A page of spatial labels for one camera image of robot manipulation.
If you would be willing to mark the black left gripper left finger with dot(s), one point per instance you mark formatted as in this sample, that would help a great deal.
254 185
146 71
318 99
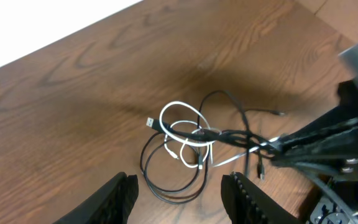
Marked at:
112 203

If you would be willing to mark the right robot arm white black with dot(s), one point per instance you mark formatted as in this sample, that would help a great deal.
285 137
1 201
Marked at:
341 186

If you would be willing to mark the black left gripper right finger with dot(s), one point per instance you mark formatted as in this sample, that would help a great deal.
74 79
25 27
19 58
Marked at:
245 203

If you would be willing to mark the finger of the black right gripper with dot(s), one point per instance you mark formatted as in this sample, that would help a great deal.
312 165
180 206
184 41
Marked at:
337 134
334 157

